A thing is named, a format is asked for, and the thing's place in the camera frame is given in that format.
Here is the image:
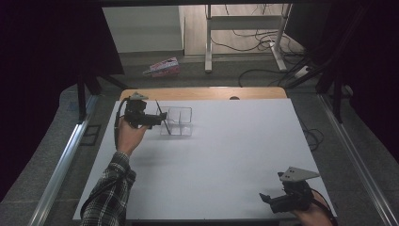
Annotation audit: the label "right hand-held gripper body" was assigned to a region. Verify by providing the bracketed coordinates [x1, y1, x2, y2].
[268, 166, 321, 215]

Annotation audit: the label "pink box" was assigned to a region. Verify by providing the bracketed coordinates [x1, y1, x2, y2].
[142, 56, 182, 78]

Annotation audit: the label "person's left hand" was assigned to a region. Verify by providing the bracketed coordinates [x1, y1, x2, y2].
[115, 117, 151, 156]

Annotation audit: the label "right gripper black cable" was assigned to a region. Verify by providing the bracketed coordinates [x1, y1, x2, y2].
[310, 187, 339, 226]

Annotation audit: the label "person's right hand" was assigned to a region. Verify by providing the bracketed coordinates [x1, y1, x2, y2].
[291, 190, 334, 226]

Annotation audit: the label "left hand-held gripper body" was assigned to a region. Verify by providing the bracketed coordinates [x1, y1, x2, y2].
[120, 91, 158, 130]

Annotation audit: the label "thin black pen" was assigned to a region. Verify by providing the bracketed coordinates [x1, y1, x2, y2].
[154, 99, 172, 136]

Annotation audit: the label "clear acrylic organizer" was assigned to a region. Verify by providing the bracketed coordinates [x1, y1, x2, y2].
[156, 105, 194, 137]

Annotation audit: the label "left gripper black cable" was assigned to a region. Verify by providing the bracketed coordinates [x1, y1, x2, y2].
[79, 97, 130, 220]

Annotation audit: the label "aluminium rail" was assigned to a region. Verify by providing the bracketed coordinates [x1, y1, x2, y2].
[27, 93, 99, 226]
[317, 93, 399, 226]

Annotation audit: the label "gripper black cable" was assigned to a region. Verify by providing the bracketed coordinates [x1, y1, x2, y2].
[79, 97, 130, 220]
[310, 187, 339, 226]

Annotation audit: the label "white power strip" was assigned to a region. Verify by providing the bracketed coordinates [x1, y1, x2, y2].
[294, 65, 311, 79]

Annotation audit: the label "wooden table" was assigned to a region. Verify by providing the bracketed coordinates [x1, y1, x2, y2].
[119, 87, 288, 102]

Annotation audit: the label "black metal stand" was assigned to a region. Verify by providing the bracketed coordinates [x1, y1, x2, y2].
[283, 6, 371, 124]
[75, 70, 130, 122]

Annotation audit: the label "dark curtain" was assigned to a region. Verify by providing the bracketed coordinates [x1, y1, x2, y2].
[0, 0, 126, 202]
[283, 0, 399, 164]

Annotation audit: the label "white cabinet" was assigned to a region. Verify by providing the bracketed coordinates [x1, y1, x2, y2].
[102, 5, 185, 55]

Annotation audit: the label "tangled black cables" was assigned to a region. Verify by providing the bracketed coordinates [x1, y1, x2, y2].
[209, 3, 304, 55]

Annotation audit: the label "white desk frame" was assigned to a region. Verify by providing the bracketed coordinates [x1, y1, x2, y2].
[204, 3, 294, 73]

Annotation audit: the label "black floor cable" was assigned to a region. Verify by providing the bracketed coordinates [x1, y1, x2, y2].
[237, 68, 285, 89]

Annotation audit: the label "black cable beside table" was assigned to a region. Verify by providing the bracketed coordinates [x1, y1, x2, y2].
[296, 116, 325, 153]

